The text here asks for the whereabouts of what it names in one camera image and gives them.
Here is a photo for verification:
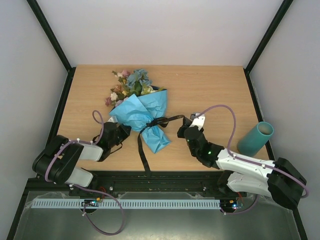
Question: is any artificial flower bunch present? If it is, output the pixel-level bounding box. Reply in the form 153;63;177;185
105;68;164;107

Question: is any light blue slotted cable duct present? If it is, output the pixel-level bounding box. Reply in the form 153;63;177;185
31;198;221;210

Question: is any black ribbon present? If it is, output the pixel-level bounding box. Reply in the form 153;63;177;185
137;114;186;179

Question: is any blue wrapping paper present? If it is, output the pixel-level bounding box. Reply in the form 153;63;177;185
109;90;171;154

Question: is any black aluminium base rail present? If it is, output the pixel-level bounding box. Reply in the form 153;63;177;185
69;171;248;198

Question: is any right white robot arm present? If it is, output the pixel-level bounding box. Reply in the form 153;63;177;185
177;117;307;210

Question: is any black frame post right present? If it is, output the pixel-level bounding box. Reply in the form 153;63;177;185
244;0;296;73

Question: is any teal cylindrical vase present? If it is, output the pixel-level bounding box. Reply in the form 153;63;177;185
237;121;274;157

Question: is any black frame post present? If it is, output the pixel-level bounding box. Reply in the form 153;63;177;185
26;0;76;73
244;0;296;73

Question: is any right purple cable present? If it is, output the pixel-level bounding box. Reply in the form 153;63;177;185
196;104;312;216

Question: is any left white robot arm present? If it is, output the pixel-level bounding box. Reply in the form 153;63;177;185
32;122;132;188

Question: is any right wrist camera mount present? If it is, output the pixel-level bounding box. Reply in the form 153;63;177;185
189;112;206;131

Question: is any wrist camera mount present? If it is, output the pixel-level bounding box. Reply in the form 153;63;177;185
189;112;206;131
107;116;118;124

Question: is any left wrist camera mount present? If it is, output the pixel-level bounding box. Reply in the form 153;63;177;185
107;116;118;124

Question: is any black frame post left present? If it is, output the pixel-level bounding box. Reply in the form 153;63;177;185
26;0;76;73

